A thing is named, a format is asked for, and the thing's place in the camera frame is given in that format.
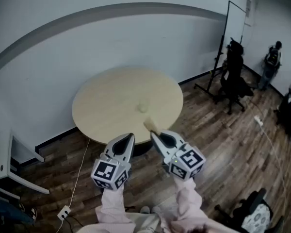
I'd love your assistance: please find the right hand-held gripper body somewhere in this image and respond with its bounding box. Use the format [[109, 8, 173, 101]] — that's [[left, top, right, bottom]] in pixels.
[[162, 141, 207, 181]]

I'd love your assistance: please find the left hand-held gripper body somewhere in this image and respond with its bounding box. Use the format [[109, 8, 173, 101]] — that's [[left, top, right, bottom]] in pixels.
[[91, 153, 132, 191]]

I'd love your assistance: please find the black office chair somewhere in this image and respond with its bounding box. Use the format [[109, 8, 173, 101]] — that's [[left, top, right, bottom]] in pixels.
[[273, 74, 291, 141], [219, 38, 256, 116]]

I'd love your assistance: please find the person's left forearm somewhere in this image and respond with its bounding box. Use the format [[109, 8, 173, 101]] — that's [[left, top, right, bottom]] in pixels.
[[95, 184, 136, 228]]

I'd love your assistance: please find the person's torso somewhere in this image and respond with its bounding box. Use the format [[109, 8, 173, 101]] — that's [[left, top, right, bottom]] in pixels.
[[76, 211, 233, 233]]

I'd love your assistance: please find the black-framed whiteboard stand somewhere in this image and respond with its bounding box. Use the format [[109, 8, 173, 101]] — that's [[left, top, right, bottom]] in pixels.
[[194, 0, 248, 100]]

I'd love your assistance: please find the white desk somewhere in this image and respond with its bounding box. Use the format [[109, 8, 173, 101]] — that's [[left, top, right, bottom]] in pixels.
[[0, 127, 50, 195]]

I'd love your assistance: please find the yellow mesh scrubber sponge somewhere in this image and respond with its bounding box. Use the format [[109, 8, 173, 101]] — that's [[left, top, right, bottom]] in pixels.
[[143, 116, 161, 134]]

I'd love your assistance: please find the translucent green dimpled cup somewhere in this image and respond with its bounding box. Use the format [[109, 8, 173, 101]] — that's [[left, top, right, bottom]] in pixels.
[[136, 100, 149, 114]]

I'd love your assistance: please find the person's beige printed garment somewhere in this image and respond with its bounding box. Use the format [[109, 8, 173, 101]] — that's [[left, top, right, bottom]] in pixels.
[[121, 212, 161, 233]]

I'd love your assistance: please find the person's right forearm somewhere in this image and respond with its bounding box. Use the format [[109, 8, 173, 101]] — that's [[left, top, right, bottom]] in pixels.
[[157, 177, 209, 228]]

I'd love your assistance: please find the black plug cable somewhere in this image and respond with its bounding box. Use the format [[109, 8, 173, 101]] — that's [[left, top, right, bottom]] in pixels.
[[63, 214, 85, 228]]

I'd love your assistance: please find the black chair with patterned cushion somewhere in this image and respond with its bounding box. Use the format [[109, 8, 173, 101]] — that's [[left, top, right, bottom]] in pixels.
[[214, 187, 285, 233]]

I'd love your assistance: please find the white cable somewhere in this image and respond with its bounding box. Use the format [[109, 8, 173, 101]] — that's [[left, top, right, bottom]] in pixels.
[[253, 100, 290, 219], [55, 138, 91, 233]]

